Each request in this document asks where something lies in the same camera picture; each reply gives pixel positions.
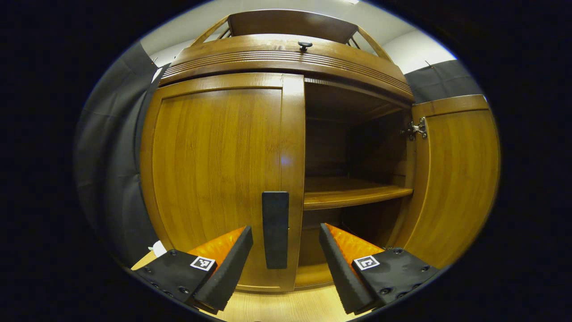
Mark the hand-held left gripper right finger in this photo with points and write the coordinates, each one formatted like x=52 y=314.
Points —
x=337 y=268

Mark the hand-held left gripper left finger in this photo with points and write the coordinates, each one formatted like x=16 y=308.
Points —
x=232 y=268

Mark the wooden cabinet door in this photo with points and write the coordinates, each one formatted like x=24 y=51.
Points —
x=214 y=170
x=456 y=179

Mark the wooden double-door shoe cabinet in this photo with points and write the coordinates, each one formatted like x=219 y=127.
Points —
x=366 y=147

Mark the wooden inner cabinet shelf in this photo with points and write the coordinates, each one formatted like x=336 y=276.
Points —
x=348 y=194

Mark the metal door hinge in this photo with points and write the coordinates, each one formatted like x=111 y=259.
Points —
x=418 y=129

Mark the wooden cabinet drawer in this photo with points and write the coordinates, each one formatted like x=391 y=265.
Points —
x=250 y=44

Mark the white plush toy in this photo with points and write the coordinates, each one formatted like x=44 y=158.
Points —
x=158 y=249

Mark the black drawer knob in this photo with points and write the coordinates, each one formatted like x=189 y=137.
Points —
x=305 y=45

